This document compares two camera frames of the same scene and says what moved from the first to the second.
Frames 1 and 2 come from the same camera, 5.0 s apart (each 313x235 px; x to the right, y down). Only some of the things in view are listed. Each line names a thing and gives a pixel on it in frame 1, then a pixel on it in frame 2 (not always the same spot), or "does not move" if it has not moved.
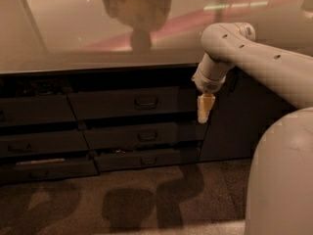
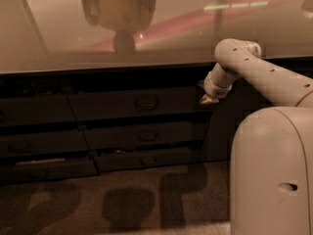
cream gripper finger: [204, 104] -> [206, 99]
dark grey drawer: [17, 111] does not move
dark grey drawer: [46, 169] does not move
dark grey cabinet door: [242, 111] does not move
